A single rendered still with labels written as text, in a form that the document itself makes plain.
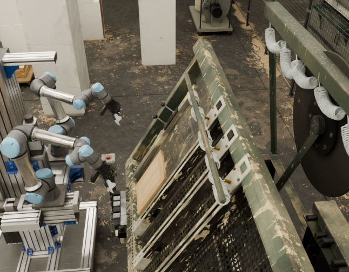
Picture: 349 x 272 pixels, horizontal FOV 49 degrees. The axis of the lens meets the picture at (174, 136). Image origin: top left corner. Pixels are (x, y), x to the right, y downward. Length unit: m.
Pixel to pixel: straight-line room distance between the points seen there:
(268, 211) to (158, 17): 5.19
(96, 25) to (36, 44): 2.81
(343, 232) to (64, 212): 1.97
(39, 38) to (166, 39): 2.33
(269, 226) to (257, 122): 3.96
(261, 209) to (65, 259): 2.35
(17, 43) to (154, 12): 2.36
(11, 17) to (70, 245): 4.31
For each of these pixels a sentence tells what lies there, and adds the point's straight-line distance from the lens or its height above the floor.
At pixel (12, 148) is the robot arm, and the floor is 1.64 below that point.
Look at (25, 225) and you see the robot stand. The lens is 2.98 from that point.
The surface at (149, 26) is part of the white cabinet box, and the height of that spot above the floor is 0.70.
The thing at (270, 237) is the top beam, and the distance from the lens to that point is 1.53.
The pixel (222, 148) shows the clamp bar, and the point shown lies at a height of 1.86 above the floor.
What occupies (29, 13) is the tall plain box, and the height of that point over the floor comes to 1.49.
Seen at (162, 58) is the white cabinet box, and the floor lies 0.13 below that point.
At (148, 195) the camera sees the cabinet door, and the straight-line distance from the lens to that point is 2.83.
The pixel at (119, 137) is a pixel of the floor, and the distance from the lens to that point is 5.09.
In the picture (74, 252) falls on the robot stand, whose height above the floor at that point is 0.21.
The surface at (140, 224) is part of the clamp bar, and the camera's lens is 2.71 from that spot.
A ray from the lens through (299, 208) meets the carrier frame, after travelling 3.25.
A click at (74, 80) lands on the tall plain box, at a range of 5.29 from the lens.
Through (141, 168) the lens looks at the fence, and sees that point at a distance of 3.12.
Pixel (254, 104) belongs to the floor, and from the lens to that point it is 5.82.
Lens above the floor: 3.10
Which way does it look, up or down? 38 degrees down
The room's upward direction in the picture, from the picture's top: straight up
